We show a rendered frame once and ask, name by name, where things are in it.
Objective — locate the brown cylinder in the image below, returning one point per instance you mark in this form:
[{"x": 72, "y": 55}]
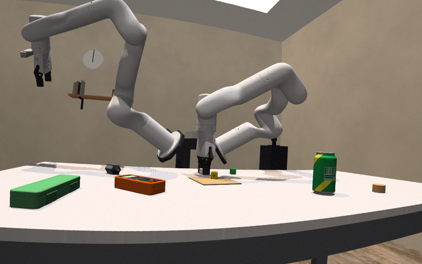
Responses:
[{"x": 378, "y": 188}]

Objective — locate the tan flat mat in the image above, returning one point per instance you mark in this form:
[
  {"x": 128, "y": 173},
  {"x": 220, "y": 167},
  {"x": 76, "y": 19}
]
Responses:
[{"x": 208, "y": 181}]

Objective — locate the green soda can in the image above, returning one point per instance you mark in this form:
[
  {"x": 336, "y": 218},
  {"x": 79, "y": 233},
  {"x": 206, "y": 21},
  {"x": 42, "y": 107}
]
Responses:
[{"x": 324, "y": 173}]

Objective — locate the green pencil case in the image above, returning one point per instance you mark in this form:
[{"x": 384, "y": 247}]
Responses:
[{"x": 40, "y": 193}]

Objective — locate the orange multimeter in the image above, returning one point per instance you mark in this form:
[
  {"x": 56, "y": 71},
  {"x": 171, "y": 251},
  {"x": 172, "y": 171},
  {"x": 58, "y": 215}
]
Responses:
[{"x": 140, "y": 184}]

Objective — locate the yellow die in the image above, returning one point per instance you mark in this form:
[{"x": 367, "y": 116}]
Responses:
[{"x": 214, "y": 175}]

